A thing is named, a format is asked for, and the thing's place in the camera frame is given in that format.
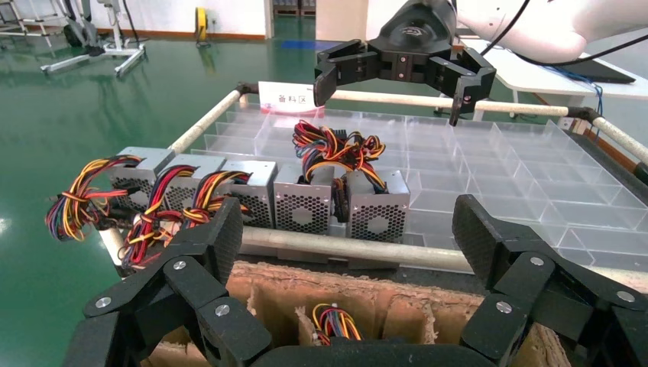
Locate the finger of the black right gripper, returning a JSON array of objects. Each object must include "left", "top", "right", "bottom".
[
  {"left": 429, "top": 47, "right": 498, "bottom": 128},
  {"left": 313, "top": 39, "right": 381, "bottom": 109}
]

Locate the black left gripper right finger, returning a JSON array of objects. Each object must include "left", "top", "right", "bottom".
[{"left": 452, "top": 193, "right": 648, "bottom": 367}]

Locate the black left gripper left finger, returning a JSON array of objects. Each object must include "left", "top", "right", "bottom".
[{"left": 63, "top": 196, "right": 274, "bottom": 367}]

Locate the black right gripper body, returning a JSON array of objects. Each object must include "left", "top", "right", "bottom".
[{"left": 371, "top": 0, "right": 459, "bottom": 82}]

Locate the grey power supply with cables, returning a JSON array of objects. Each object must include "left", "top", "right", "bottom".
[
  {"left": 182, "top": 159, "right": 278, "bottom": 230},
  {"left": 273, "top": 119, "right": 350, "bottom": 236},
  {"left": 44, "top": 147, "right": 176, "bottom": 243},
  {"left": 303, "top": 128, "right": 412, "bottom": 244},
  {"left": 311, "top": 303, "right": 363, "bottom": 346},
  {"left": 120, "top": 153, "right": 227, "bottom": 269}
]

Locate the white and red sign card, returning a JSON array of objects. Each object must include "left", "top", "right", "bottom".
[{"left": 258, "top": 80, "right": 326, "bottom": 116}]

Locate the white side table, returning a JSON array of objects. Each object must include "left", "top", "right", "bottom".
[{"left": 455, "top": 37, "right": 648, "bottom": 133}]

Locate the clear acrylic divider tray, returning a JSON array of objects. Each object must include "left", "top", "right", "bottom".
[{"left": 190, "top": 106, "right": 648, "bottom": 274}]

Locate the brown cardboard divider box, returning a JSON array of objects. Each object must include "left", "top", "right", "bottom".
[{"left": 141, "top": 261, "right": 573, "bottom": 367}]

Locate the black flat pad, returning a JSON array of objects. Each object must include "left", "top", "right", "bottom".
[{"left": 554, "top": 60, "right": 637, "bottom": 85}]

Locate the yellow round reel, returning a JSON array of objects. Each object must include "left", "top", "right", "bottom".
[{"left": 196, "top": 5, "right": 209, "bottom": 44}]

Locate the grey metal wheeled stand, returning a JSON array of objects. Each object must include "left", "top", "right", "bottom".
[{"left": 40, "top": 0, "right": 147, "bottom": 77}]

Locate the black machine base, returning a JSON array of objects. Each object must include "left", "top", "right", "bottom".
[{"left": 63, "top": 0, "right": 105, "bottom": 57}]

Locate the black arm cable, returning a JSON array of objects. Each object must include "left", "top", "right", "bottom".
[{"left": 478, "top": 0, "right": 648, "bottom": 67}]

